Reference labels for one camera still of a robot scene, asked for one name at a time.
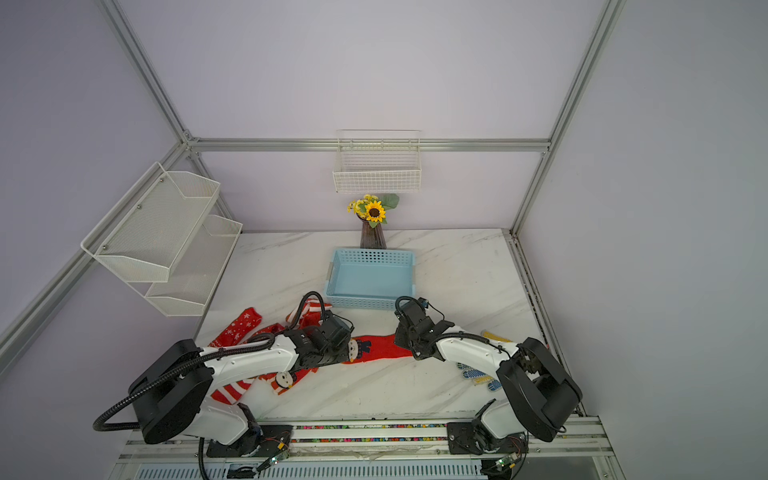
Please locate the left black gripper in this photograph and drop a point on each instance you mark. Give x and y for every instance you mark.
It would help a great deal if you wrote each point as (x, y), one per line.
(343, 353)

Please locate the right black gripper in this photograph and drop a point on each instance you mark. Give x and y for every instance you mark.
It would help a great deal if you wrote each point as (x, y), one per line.
(401, 337)

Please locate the red snowman sock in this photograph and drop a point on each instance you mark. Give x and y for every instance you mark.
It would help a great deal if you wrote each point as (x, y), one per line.
(370, 348)
(283, 381)

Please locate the light blue plastic basket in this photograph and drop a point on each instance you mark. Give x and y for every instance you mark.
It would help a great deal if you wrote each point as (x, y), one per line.
(369, 278)

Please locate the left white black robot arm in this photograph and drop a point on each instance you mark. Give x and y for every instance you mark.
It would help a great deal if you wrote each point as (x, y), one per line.
(174, 395)

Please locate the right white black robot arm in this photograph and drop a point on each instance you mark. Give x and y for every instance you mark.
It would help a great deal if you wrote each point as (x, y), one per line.
(540, 394)

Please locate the red white striped sock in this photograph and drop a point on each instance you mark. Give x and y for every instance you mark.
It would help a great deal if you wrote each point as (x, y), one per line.
(309, 314)

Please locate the red lettered sock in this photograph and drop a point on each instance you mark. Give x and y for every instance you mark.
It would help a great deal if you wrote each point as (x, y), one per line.
(239, 330)

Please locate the dark ribbed glass vase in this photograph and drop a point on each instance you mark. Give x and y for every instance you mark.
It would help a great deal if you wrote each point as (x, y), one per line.
(372, 236)

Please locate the yellow artificial sunflower bouquet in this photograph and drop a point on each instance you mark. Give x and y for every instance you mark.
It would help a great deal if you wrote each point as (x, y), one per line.
(372, 210)

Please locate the lower white mesh shelf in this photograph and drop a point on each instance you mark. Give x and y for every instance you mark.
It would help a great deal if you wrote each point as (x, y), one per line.
(193, 282)

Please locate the white mesh shelf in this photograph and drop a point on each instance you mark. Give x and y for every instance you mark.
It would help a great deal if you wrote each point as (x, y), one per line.
(193, 282)
(143, 238)

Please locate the upper white mesh shelf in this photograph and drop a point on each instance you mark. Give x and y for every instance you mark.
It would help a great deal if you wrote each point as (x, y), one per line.
(143, 238)

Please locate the aluminium rail front frame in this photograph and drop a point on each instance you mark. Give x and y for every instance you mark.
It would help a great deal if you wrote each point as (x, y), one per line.
(385, 440)

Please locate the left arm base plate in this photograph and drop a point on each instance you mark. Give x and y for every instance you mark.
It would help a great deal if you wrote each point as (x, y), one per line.
(267, 442)

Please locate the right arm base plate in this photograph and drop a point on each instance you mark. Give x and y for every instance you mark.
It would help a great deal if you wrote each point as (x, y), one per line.
(468, 438)

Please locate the white wire wall basket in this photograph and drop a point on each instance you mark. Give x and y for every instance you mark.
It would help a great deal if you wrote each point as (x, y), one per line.
(377, 161)

